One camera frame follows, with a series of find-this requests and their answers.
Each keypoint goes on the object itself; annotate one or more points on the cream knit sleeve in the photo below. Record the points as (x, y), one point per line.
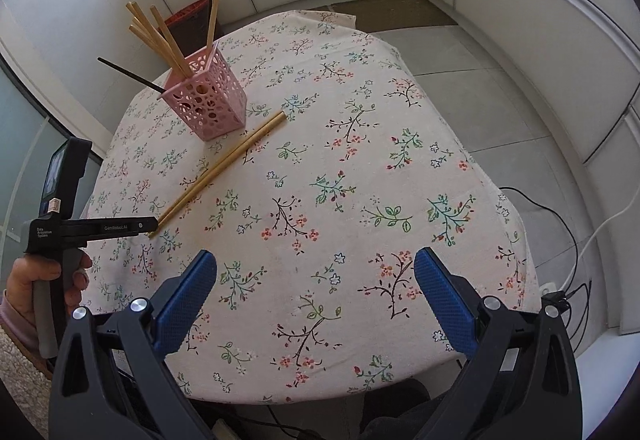
(23, 372)

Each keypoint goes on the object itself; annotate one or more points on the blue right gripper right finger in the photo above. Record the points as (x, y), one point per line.
(452, 299)

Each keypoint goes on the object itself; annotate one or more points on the black chopstick gold band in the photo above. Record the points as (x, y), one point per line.
(209, 12)
(131, 75)

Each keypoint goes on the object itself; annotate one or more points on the brown floor mat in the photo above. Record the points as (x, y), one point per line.
(384, 15)

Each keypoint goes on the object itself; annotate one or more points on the red and brown trash bin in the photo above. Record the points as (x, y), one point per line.
(190, 24)

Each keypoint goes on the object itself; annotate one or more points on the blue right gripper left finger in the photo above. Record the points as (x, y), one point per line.
(178, 300)

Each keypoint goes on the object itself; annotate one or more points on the pink perforated utensil holder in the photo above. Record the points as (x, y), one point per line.
(211, 102)

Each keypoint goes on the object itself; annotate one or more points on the floral tablecloth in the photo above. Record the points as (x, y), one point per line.
(315, 227)

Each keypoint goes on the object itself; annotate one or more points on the white power strip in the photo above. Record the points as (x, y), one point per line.
(550, 294)

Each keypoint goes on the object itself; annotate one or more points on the person's left hand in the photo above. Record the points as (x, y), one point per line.
(30, 269)

